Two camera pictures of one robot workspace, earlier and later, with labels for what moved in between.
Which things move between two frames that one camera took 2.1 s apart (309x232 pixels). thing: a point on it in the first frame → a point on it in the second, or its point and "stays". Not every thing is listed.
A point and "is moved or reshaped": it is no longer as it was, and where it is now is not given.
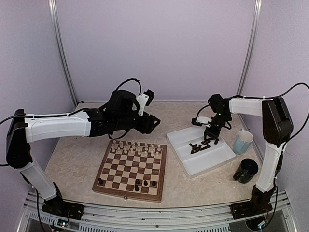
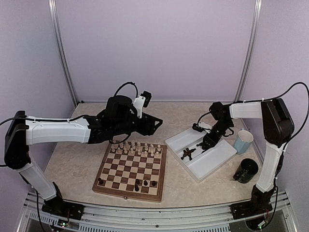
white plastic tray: x=178 y=142 is moved or reshaped
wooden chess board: x=132 y=169 stays
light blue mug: x=242 y=143 stays
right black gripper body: x=221 y=120 → x=222 y=126
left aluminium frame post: x=52 y=8 stays
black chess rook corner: x=100 y=181 stays
